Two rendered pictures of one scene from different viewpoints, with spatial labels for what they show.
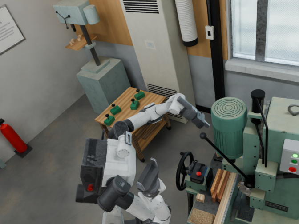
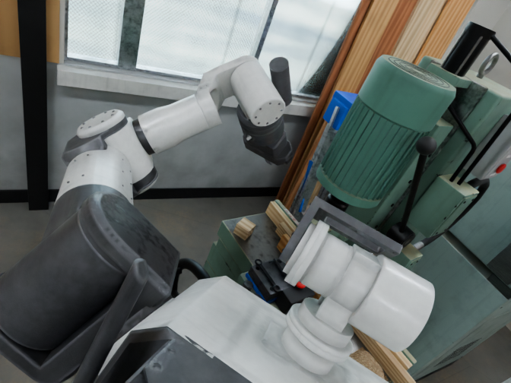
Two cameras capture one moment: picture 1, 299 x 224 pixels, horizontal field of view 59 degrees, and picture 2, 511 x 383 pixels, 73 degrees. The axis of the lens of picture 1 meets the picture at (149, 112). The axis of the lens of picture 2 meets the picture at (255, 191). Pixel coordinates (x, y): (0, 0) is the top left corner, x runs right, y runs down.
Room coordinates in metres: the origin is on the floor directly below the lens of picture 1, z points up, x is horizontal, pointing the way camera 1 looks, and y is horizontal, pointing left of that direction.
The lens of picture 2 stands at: (1.11, 0.42, 1.61)
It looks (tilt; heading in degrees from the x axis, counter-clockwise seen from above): 34 degrees down; 274
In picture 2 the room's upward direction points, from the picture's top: 23 degrees clockwise
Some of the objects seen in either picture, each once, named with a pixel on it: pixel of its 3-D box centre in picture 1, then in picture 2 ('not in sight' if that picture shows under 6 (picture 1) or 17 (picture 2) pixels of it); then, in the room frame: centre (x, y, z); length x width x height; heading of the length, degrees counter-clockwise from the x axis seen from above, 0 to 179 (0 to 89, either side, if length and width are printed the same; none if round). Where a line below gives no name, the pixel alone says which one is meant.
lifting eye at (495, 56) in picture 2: (295, 109); (487, 65); (0.76, -0.61, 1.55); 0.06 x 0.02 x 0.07; 51
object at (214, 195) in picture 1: (218, 185); not in sight; (0.90, -0.28, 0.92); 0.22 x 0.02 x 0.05; 141
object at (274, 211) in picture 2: (231, 186); (325, 275); (0.87, -0.34, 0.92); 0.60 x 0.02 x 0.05; 141
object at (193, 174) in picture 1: (197, 171); (280, 283); (1.00, -0.17, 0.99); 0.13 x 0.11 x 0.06; 141
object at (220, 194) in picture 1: (224, 184); not in sight; (0.89, -0.31, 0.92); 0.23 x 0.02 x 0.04; 141
